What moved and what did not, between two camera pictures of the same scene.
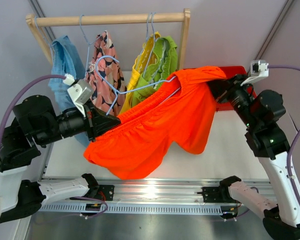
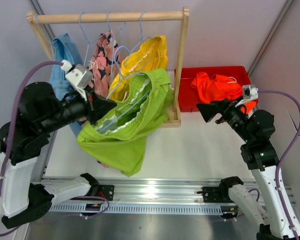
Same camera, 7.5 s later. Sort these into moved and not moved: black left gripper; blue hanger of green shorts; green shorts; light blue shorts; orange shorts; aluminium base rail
Moved: green shorts; blue hanger of green shorts; orange shorts; black left gripper
Not moved: light blue shorts; aluminium base rail
